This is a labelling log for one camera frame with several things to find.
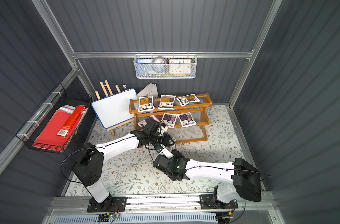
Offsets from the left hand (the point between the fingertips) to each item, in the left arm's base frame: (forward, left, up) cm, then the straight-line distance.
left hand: (174, 146), depth 81 cm
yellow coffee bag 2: (+19, +4, +17) cm, 26 cm away
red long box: (+7, +55, +16) cm, 58 cm away
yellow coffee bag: (+18, +16, +17) cm, 30 cm away
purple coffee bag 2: (+17, +3, +4) cm, 18 cm away
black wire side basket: (+23, +65, +20) cm, 72 cm away
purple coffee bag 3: (+18, +17, +3) cm, 25 cm away
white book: (+38, +16, +12) cm, 43 cm away
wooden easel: (+30, +45, +17) cm, 57 cm away
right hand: (-5, 0, 0) cm, 5 cm away
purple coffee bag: (+17, -8, +4) cm, 19 cm away
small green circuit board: (-33, +37, -16) cm, 52 cm away
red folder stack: (-3, +63, +15) cm, 65 cm away
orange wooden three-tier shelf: (+26, -17, +3) cm, 31 cm away
